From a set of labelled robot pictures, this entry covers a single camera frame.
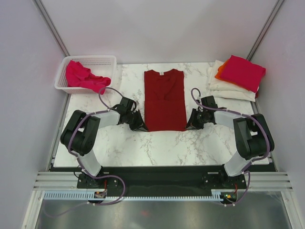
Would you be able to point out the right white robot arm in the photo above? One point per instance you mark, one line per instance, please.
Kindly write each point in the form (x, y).
(253, 141)

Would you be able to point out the folded orange t shirt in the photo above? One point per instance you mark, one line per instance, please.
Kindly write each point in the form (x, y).
(220, 71)

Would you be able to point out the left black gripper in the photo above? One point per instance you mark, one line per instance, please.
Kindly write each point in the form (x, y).
(139, 124)

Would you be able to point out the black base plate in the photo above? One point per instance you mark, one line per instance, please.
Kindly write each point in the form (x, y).
(165, 181)

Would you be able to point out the folded pink t shirt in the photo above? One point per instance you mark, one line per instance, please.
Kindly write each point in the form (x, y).
(244, 73)

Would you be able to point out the dark red t shirt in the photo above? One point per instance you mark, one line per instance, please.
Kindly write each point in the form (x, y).
(164, 102)

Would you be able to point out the white plastic basket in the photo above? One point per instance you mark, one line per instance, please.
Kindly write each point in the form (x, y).
(100, 65)

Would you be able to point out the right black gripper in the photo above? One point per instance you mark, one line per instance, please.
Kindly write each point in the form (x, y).
(192, 122)

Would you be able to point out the folded cream t shirt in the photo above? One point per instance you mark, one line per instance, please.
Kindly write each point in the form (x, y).
(224, 89)

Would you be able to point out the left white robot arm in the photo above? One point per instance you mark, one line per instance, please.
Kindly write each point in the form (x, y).
(80, 134)

